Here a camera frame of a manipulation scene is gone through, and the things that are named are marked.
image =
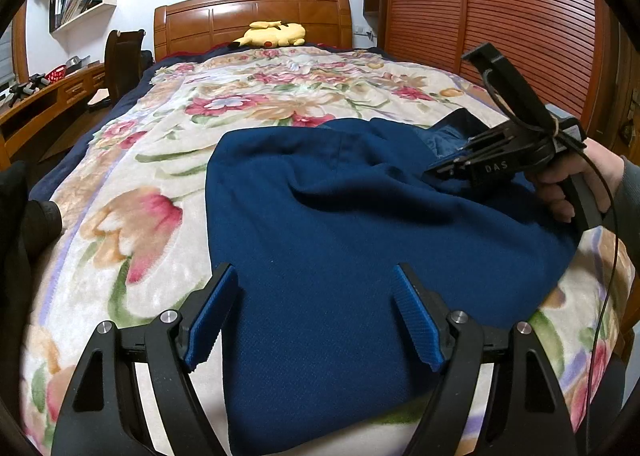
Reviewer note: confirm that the dark wooden chair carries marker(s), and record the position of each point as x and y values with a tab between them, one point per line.
122	65

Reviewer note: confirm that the navy bed sheet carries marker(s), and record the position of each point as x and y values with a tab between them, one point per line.
125	100

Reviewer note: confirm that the dark cloth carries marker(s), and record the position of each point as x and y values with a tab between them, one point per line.
25	221

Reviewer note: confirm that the grey window blinds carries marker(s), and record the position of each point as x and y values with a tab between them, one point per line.
5	70

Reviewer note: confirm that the blue suit jacket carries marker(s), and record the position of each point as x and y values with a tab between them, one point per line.
325	236

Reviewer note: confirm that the yellow plush toy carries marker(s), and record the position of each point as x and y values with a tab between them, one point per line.
272	34

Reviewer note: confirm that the person's right hand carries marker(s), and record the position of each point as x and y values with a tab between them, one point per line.
595	163

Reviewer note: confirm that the black tripod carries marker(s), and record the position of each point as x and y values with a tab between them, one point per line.
27	85

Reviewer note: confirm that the wooden slatted wardrobe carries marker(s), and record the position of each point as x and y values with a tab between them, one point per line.
500	0

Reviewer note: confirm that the wall socket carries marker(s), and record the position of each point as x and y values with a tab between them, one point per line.
363	31

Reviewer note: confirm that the floral blanket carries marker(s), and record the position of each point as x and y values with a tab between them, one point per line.
150	160

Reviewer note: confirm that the wooden desk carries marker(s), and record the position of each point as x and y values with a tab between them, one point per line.
40	110

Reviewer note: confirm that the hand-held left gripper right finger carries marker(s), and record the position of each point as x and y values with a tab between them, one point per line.
417	322

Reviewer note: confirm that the wooden bed headboard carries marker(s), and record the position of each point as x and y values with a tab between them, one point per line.
240	18

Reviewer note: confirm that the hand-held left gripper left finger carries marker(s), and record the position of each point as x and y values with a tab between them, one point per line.
212	322

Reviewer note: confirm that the red basket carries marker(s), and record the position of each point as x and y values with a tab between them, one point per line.
58	72

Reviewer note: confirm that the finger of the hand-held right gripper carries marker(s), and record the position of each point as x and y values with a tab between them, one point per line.
450	166
492	136

